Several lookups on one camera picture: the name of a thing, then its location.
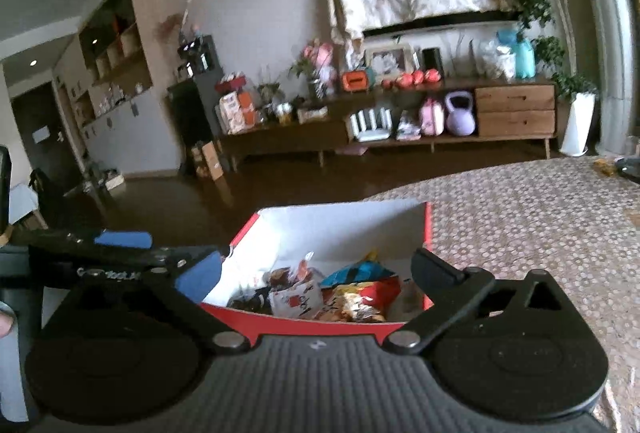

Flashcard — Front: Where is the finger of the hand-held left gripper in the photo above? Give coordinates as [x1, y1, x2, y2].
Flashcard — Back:
[140, 246, 218, 270]
[27, 229, 154, 259]

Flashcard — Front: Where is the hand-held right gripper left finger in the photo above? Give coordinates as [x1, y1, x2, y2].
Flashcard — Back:
[65, 249, 251, 356]

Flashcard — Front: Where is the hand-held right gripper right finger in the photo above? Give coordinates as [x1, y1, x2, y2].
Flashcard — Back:
[382, 247, 569, 356]

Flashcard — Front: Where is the black snack packet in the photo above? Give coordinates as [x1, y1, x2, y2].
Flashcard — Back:
[227, 285, 273, 315]

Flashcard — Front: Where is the red brown snack packet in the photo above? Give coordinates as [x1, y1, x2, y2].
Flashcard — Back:
[345, 277, 402, 309]

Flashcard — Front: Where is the small orange snack packet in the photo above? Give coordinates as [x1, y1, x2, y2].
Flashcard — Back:
[262, 265, 294, 289]

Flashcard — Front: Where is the white red snack packet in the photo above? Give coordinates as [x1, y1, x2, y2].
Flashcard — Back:
[270, 280, 324, 320]

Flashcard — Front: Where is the red cardboard box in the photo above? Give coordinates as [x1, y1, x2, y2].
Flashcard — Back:
[200, 199, 435, 326]

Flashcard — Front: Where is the person's left hand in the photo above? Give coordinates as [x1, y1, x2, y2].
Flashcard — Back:
[0, 303, 17, 340]

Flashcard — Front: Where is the patterned tablecloth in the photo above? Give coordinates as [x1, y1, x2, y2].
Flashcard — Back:
[365, 156, 640, 433]

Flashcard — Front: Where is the black cabinet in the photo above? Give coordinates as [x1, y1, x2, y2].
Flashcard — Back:
[166, 36, 226, 175]

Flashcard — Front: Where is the stack of booklets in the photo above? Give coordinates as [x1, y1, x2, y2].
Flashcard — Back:
[396, 110, 421, 139]

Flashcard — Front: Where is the orange white box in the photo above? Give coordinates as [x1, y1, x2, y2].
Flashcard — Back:
[218, 92, 257, 135]

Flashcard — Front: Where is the pink bag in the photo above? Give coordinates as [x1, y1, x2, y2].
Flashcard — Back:
[419, 97, 445, 135]

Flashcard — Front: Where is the purple kettlebell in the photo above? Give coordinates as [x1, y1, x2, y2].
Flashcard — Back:
[444, 92, 476, 136]

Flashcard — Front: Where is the white router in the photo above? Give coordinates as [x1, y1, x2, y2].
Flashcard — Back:
[348, 107, 393, 141]

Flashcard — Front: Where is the wooden television cabinet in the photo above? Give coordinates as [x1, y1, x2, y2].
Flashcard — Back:
[217, 80, 558, 172]

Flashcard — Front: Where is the red gift box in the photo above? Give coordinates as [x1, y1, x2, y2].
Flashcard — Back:
[215, 74, 248, 94]

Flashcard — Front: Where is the small flat box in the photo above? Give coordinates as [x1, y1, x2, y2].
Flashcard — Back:
[297, 106, 329, 124]

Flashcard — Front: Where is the white planter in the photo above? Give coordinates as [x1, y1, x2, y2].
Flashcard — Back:
[560, 92, 597, 157]

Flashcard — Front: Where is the black speaker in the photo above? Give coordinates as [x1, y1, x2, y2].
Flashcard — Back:
[422, 47, 445, 73]

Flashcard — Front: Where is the black dish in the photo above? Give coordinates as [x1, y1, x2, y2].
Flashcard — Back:
[615, 156, 640, 186]

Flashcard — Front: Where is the clear plastic bag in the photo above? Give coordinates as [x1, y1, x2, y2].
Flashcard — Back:
[479, 38, 516, 79]

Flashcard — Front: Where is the blue spray bottle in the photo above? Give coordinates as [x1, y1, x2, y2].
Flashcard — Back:
[496, 29, 536, 79]

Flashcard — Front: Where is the pink flower bouquet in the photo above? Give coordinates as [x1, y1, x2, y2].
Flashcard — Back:
[302, 42, 336, 81]

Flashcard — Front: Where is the black television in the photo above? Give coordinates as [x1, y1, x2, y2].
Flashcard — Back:
[361, 10, 521, 39]

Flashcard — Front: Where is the grey tower air conditioner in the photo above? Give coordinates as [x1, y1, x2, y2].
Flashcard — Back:
[565, 0, 640, 155]

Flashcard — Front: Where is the wooden wall cabinet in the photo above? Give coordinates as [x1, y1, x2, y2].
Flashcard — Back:
[52, 0, 179, 177]

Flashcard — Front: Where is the white photo frame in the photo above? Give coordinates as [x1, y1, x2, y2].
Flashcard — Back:
[364, 44, 415, 81]

